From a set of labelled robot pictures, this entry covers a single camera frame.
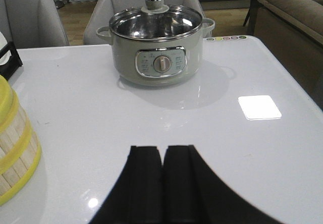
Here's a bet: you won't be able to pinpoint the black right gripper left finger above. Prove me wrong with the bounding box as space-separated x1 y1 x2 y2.
90 146 163 223

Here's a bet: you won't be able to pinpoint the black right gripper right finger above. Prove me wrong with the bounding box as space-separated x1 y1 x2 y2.
163 145 278 223

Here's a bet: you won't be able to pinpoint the yellow bamboo steamer lid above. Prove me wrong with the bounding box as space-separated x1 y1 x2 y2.
1 76 19 134

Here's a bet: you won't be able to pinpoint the bamboo steamer basket yellow rims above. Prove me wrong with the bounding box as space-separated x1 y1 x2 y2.
1 135 41 205

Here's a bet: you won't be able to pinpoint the grey electric cooking pot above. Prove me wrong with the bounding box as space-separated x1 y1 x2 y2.
96 18 216 86

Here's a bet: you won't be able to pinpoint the glass pot lid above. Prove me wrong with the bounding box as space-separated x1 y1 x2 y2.
109 0 203 41

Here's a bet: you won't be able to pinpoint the black bowl rack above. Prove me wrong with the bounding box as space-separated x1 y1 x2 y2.
1 41 23 81

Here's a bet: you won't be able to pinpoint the white ceramic bowl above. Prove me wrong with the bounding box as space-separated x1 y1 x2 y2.
0 32 11 66

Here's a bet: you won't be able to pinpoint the olive sofa cushion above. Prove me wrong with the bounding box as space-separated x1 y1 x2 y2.
254 0 322 107

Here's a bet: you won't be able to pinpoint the grey chair right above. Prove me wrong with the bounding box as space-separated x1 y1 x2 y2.
82 0 212 45

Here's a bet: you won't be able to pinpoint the grey chair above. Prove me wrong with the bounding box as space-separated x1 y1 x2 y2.
82 0 212 45
1 0 69 49

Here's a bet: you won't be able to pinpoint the grey chair left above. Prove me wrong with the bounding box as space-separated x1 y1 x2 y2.
1 0 69 49

